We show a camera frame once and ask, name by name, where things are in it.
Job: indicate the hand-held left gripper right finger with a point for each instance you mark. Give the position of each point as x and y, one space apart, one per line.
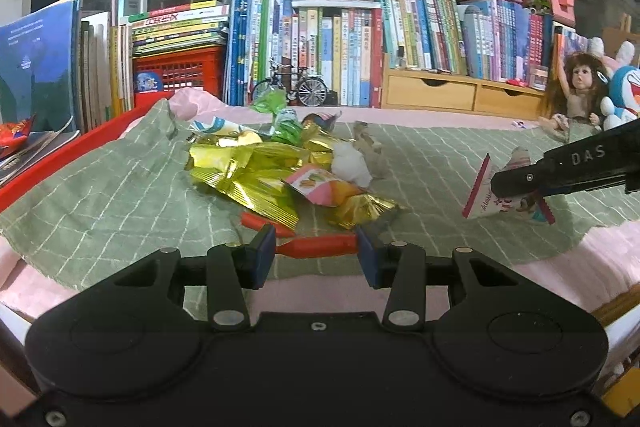
368 259

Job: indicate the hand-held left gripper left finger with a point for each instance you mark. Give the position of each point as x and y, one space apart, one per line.
262 257

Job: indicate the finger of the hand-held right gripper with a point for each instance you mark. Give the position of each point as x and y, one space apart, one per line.
520 181

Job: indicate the pink white wrapper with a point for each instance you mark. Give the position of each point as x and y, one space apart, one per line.
480 192

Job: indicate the red twisted wrapper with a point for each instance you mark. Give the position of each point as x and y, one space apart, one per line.
315 247

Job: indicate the large gold wrapper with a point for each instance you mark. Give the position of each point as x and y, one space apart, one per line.
245 192

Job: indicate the pink snack packet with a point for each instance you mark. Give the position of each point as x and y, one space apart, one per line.
320 187

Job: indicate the white tissue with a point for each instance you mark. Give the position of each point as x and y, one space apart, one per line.
350 164

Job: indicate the green white wrapper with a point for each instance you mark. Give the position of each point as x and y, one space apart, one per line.
289 129

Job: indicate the small gold wrapper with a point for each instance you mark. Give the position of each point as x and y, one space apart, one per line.
362 209

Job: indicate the brown haired doll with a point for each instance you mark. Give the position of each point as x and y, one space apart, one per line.
575 92

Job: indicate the blue cat plush toy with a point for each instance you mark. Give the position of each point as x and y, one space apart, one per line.
625 92

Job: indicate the long gold wrapper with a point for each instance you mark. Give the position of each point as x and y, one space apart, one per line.
250 154

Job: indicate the white rabbit plush toy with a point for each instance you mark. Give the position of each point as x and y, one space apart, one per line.
622 54

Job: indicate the beige crumpled wrapper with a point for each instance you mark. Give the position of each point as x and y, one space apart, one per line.
370 147

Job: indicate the wooden drawer organiser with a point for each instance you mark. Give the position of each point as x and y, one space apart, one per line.
430 92

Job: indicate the gold red wrapper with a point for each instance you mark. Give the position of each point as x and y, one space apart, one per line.
320 124

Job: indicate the green checked cloth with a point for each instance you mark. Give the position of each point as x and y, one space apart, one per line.
125 197

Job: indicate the green candy wrapper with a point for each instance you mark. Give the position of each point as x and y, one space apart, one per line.
270 102

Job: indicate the row of upright books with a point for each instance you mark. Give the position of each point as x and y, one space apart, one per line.
102 67
450 32
330 47

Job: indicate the miniature black bicycle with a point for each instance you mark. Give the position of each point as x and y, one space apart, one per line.
310 92

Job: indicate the red plastic crate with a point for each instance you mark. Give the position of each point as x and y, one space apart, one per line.
185 74

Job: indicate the red plastic tray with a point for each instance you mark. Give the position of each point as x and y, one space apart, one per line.
60 157

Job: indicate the stack of flat books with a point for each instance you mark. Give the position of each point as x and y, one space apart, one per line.
180 27

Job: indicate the pile of magazines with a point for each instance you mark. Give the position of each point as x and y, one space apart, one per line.
35 157

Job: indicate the red shiny packet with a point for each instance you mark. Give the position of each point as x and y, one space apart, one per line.
15 137

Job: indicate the large blue book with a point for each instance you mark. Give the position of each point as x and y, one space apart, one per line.
35 62

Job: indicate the wooden bed frame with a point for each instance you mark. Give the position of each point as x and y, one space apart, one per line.
620 307

